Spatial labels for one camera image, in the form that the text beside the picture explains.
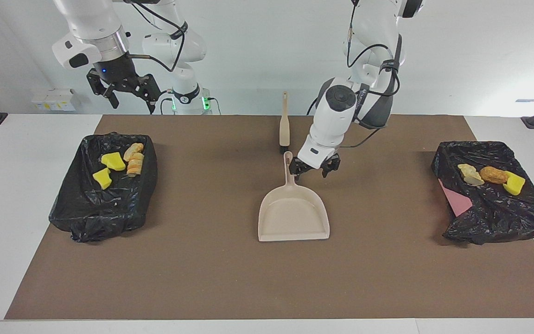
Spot beige plastic dustpan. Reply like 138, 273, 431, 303
258, 151, 331, 242

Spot beige brush with black bristles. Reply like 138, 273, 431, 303
279, 91, 290, 155

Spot pale bread chunk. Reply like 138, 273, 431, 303
123, 142, 145, 161

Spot yellow sponge piece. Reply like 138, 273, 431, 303
101, 152, 126, 171
92, 167, 111, 190

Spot orange striped croissant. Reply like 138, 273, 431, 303
127, 154, 144, 178
457, 163, 485, 186

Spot brown bread roll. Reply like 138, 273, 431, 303
480, 166, 509, 185

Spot green and yellow sponge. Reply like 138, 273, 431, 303
502, 171, 526, 196

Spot black trash bag bin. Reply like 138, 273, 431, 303
48, 132, 159, 243

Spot pink bin box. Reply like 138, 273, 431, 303
438, 179, 473, 217

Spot black trash bag on pink box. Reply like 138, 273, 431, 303
431, 141, 534, 245

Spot brown table mat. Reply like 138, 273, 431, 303
4, 115, 534, 321

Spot black base power cable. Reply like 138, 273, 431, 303
306, 95, 323, 116
159, 95, 176, 116

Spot white wall socket box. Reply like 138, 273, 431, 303
31, 88, 76, 112

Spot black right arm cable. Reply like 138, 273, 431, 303
123, 0, 189, 73

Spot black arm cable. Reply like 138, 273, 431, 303
339, 0, 402, 149
123, 0, 189, 73

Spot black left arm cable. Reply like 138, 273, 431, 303
339, 0, 402, 149

